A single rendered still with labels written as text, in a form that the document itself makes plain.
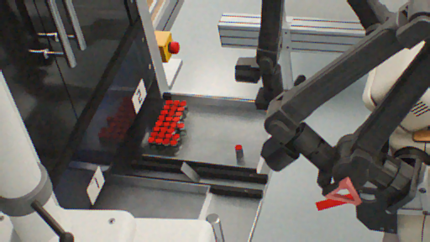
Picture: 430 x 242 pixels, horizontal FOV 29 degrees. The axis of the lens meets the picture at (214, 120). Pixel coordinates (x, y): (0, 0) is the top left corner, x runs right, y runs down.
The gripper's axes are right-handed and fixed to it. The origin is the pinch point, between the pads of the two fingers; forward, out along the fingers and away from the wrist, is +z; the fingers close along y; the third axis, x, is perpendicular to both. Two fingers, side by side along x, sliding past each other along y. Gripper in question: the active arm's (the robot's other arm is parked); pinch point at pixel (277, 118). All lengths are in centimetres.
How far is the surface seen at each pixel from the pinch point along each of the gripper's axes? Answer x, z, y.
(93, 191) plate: 43, -11, 37
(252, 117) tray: -1.9, 2.2, 8.3
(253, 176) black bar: 22.3, 0.3, 1.5
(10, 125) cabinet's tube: 99, -96, 4
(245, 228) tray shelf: 38.5, 2.3, -0.5
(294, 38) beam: -84, 40, 17
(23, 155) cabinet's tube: 99, -90, 4
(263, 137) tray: 5.7, 2.2, 3.0
